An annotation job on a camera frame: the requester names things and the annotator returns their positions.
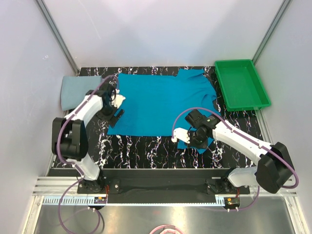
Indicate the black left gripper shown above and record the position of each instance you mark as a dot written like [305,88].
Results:
[111,119]

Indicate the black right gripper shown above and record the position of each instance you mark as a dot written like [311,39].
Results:
[192,144]

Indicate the bright blue t shirt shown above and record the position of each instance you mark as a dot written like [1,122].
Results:
[155,104]

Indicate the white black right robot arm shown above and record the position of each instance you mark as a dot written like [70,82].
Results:
[273,166]

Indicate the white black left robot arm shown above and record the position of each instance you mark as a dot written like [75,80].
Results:
[69,137]

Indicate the folded light blue t shirt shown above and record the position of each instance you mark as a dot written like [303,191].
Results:
[74,89]

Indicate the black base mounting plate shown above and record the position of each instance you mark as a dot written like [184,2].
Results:
[218,186]

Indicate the green plastic bin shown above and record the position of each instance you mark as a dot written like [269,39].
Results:
[241,85]

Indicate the right orange connector block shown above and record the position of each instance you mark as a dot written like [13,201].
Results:
[232,201]

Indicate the orange connector block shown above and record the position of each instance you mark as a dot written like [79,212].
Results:
[100,200]
[232,201]

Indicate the left orange connector block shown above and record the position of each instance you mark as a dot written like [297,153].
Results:
[100,200]

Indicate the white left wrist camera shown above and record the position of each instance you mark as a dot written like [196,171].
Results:
[118,100]

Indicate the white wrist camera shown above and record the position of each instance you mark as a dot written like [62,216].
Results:
[181,134]
[118,100]

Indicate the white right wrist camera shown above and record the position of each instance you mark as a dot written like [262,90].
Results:
[181,134]

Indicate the aluminium frame rail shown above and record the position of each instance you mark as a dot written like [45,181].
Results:
[56,185]

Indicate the white slotted cable duct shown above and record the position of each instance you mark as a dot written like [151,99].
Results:
[149,201]

